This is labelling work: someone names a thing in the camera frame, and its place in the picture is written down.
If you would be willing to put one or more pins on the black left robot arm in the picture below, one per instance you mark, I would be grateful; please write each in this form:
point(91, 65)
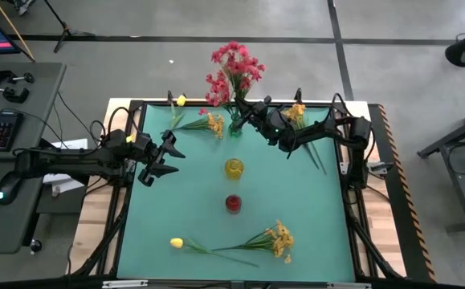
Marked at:
point(75, 162)

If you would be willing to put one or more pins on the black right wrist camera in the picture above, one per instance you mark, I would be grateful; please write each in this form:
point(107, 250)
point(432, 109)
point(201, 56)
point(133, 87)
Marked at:
point(276, 127)

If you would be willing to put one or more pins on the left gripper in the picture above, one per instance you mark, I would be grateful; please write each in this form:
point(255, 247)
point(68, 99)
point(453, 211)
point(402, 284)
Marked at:
point(145, 156)

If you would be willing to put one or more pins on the black desk clamp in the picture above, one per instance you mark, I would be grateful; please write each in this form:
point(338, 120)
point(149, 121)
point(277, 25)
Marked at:
point(9, 95)
point(11, 76)

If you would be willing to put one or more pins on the black tripod stand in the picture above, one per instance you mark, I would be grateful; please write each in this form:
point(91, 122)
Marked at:
point(66, 31)

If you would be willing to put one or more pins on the yellow glass vase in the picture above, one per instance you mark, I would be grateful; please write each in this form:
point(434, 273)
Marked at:
point(234, 168)

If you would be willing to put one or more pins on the green glass vase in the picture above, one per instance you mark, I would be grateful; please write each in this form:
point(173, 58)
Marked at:
point(236, 132)

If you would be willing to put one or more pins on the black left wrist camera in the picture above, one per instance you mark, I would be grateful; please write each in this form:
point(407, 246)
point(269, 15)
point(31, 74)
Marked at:
point(143, 149)

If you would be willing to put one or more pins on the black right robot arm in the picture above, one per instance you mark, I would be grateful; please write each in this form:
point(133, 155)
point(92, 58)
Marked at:
point(328, 130)

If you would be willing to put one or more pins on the yellow tape label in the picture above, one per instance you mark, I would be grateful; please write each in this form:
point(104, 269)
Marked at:
point(130, 137)

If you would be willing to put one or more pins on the black frame mount clamp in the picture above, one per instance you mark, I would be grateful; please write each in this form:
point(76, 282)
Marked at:
point(297, 95)
point(170, 97)

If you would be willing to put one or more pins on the orange artificial flower bunch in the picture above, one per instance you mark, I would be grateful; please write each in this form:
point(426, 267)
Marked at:
point(216, 124)
point(296, 112)
point(280, 241)

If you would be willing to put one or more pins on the black computer mouse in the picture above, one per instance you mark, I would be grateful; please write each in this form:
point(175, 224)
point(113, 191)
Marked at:
point(9, 188)

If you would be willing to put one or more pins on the black metal table frame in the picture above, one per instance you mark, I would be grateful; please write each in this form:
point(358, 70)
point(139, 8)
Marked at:
point(135, 106)

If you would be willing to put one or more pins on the black round knob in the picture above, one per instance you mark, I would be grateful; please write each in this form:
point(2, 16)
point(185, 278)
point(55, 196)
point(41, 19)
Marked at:
point(35, 245)

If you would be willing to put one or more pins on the wooden stick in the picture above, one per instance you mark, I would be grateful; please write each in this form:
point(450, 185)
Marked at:
point(15, 31)

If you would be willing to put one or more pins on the teal table mat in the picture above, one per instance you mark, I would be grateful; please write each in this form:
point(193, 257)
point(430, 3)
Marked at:
point(176, 208)

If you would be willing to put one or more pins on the grey side desk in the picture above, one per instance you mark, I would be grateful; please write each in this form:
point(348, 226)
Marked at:
point(11, 225)

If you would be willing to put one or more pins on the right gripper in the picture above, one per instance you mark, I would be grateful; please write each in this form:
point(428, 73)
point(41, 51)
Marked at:
point(278, 132)

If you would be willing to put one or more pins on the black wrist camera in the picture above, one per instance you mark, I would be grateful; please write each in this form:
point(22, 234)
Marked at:
point(143, 149)
point(276, 127)

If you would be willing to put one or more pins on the red ribbed glass vase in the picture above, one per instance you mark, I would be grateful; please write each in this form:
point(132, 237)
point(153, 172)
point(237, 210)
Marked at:
point(233, 203)

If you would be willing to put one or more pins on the white paper sheets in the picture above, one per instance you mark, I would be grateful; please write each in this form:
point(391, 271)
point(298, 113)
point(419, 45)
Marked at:
point(73, 145)

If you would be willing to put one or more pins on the silver metal bracket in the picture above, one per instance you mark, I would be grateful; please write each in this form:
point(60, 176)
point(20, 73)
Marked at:
point(348, 285)
point(123, 284)

